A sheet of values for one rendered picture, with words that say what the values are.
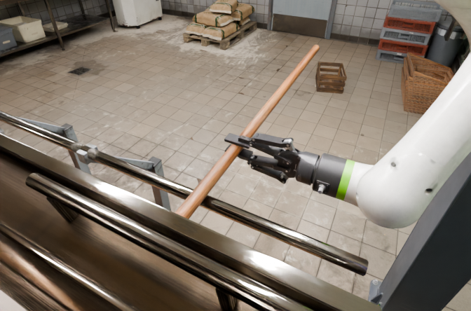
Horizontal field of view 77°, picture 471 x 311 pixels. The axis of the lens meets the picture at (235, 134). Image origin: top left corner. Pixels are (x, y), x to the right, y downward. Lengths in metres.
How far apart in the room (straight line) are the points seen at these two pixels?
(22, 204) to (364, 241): 1.98
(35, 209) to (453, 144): 0.58
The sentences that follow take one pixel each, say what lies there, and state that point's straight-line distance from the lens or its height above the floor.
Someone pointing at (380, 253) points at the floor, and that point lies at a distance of 2.16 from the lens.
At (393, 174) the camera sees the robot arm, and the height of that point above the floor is 1.34.
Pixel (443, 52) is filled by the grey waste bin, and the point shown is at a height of 0.23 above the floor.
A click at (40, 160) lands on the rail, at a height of 1.43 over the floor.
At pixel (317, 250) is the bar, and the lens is 0.62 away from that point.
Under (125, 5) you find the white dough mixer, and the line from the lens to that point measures 5.98.
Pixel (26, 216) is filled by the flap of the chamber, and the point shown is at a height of 1.40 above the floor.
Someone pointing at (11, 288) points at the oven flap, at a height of 1.49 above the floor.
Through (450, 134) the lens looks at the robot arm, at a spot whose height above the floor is 1.40.
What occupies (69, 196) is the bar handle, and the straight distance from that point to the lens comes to 0.33.
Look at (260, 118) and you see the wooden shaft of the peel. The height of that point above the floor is 1.21.
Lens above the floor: 1.67
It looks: 36 degrees down
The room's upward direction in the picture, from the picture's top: straight up
